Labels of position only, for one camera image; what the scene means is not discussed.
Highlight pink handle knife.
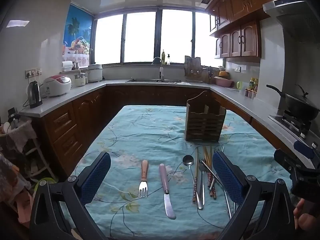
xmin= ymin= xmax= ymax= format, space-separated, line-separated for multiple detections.
xmin=159 ymin=163 xmax=177 ymax=220

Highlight kitchen sink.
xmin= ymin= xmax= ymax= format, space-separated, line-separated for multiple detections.
xmin=126 ymin=78 xmax=182 ymax=83

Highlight teal floral tablecloth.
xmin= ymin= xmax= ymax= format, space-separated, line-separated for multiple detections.
xmin=60 ymin=105 xmax=295 ymax=240

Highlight range hood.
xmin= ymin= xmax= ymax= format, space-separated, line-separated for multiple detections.
xmin=262 ymin=0 xmax=320 ymax=43

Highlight wooden utensil holder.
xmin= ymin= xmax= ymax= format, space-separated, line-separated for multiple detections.
xmin=184 ymin=91 xmax=227 ymax=143

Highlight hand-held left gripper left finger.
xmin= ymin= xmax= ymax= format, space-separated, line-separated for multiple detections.
xmin=29 ymin=151 xmax=112 ymax=240

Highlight large white cooker pot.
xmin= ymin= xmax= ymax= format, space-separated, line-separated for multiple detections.
xmin=87 ymin=64 xmax=103 ymax=83

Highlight small white kitchen appliance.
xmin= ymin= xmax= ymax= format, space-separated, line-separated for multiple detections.
xmin=75 ymin=71 xmax=88 ymax=87

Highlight metal spoon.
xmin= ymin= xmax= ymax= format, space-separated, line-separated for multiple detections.
xmin=182 ymin=155 xmax=203 ymax=210

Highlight pink bowl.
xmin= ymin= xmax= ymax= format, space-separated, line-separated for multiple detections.
xmin=214 ymin=77 xmax=234 ymax=87

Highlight wooden cutting board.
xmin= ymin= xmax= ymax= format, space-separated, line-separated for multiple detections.
xmin=185 ymin=56 xmax=203 ymax=82

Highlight black wok with lid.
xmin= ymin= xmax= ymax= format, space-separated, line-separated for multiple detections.
xmin=266 ymin=84 xmax=320 ymax=121

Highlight person's right hand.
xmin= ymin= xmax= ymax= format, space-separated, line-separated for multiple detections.
xmin=293 ymin=198 xmax=320 ymax=231

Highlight tropical print window blind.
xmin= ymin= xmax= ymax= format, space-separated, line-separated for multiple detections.
xmin=62 ymin=4 xmax=93 ymax=67

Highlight white storage rack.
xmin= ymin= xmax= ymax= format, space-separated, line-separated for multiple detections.
xmin=0 ymin=115 xmax=55 ymax=180

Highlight black electric kettle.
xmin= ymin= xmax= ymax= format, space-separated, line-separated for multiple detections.
xmin=27 ymin=81 xmax=43 ymax=109

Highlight gas stove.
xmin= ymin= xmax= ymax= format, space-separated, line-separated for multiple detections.
xmin=269 ymin=110 xmax=313 ymax=139

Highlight green plastic basin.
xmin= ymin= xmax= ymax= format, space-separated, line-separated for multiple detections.
xmin=34 ymin=177 xmax=57 ymax=188

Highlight kitchen window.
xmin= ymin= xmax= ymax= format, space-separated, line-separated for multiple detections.
xmin=94 ymin=9 xmax=223 ymax=67

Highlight white and red rice cooker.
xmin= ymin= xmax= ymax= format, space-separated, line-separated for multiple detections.
xmin=44 ymin=75 xmax=72 ymax=97

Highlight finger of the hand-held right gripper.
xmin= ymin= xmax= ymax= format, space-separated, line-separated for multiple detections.
xmin=273 ymin=149 xmax=315 ymax=175
xmin=293 ymin=140 xmax=320 ymax=171

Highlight wall power outlet strip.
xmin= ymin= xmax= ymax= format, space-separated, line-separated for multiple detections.
xmin=25 ymin=67 xmax=42 ymax=78

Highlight wooden handle fork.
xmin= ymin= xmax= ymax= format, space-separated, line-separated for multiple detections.
xmin=138 ymin=159 xmax=150 ymax=198

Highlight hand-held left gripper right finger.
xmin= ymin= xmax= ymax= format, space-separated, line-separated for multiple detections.
xmin=212 ymin=151 xmax=297 ymax=240

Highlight wooden wall cabinets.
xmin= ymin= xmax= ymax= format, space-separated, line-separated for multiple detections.
xmin=206 ymin=0 xmax=298 ymax=58

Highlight chrome kitchen faucet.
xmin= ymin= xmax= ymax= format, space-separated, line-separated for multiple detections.
xmin=152 ymin=57 xmax=165 ymax=80

